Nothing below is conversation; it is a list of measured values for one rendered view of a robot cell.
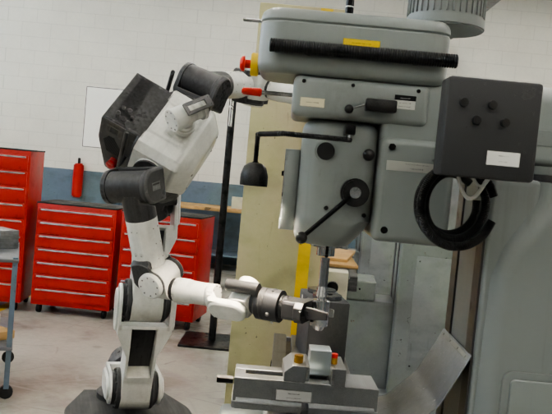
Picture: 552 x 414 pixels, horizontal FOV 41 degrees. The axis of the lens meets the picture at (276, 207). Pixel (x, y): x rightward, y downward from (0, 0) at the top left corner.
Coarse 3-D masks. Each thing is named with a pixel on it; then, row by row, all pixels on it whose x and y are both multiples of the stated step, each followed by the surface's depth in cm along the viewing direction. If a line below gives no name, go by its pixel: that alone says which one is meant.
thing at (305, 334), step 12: (312, 288) 234; (336, 300) 222; (336, 312) 220; (348, 312) 220; (300, 324) 235; (336, 324) 220; (300, 336) 233; (312, 336) 220; (324, 336) 220; (336, 336) 220; (300, 348) 231; (336, 348) 221
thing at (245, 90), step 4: (244, 88) 201; (248, 88) 201; (252, 88) 201; (256, 88) 201; (260, 88) 201; (244, 92) 201; (248, 92) 201; (252, 92) 201; (256, 92) 201; (260, 92) 201; (264, 92) 201; (268, 92) 201; (272, 92) 201; (276, 92) 201; (280, 92) 202; (284, 92) 202; (284, 96) 202; (288, 96) 202
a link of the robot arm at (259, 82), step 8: (256, 80) 249; (264, 80) 250; (264, 88) 251; (272, 88) 249; (280, 88) 248; (288, 88) 247; (248, 96) 250; (256, 96) 250; (264, 96) 253; (272, 96) 250; (280, 96) 248
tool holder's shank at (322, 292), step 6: (324, 258) 193; (324, 264) 193; (324, 270) 193; (324, 276) 193; (324, 282) 193; (318, 288) 194; (324, 288) 193; (318, 294) 193; (324, 294) 193; (324, 300) 194
